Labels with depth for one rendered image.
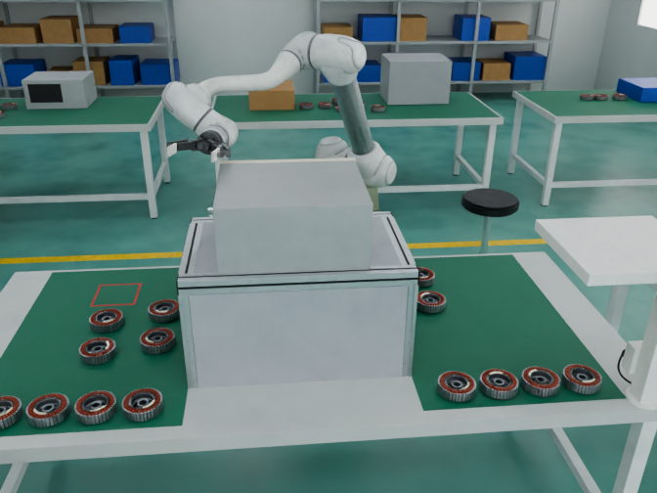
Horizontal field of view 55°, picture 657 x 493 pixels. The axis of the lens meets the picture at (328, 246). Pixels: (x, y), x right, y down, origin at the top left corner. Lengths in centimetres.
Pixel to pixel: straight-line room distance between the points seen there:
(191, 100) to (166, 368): 88
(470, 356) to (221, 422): 82
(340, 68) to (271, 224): 93
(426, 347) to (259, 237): 72
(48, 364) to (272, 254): 84
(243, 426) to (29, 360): 77
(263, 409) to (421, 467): 108
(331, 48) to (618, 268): 130
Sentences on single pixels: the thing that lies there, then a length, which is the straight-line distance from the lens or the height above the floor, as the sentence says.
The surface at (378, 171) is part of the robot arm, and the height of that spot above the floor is 104.
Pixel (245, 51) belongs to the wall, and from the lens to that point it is 880.
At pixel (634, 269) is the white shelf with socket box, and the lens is 181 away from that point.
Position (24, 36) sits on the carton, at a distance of 869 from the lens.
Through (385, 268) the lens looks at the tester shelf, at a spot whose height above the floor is 111.
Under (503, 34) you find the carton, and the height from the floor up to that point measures 85.
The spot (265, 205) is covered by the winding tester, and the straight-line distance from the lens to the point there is 171.
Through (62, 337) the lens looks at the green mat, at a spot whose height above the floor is 75.
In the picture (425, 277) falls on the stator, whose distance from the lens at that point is 248.
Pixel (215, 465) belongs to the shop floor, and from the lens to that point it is 281.
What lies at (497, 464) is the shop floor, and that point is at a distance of 287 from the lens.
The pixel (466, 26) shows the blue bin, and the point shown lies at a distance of 859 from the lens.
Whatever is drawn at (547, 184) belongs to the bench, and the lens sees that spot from 538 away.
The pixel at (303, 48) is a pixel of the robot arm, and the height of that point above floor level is 158.
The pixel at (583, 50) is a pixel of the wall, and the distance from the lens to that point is 985.
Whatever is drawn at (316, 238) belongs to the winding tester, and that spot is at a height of 122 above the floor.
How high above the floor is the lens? 197
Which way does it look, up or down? 26 degrees down
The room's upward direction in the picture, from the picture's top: 1 degrees clockwise
